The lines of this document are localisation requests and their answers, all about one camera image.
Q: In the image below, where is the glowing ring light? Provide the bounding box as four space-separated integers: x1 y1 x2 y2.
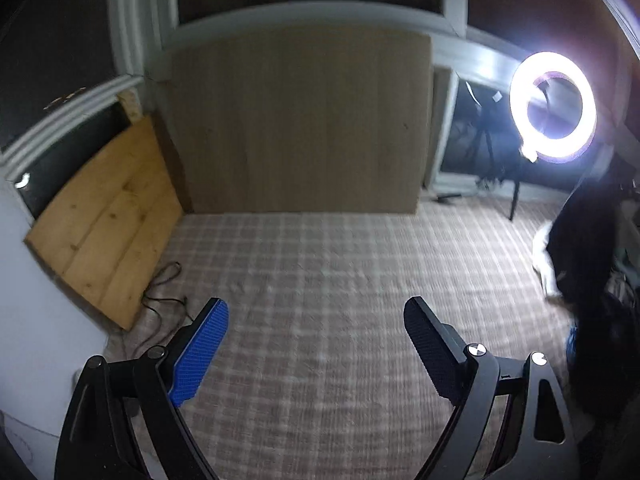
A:
509 51 597 164

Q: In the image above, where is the checkered beige table cloth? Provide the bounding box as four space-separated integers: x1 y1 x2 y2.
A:
106 198 572 479

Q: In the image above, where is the pile of dark clothes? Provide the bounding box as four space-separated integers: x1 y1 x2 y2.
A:
544 170 639 424

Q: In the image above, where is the black tripod stand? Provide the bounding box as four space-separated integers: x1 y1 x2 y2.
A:
463 81 523 222

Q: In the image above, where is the orange pine wood board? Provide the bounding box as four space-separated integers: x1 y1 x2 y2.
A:
25 117 183 330

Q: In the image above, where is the tall light wood board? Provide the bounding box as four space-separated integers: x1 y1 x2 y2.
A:
164 25 433 214

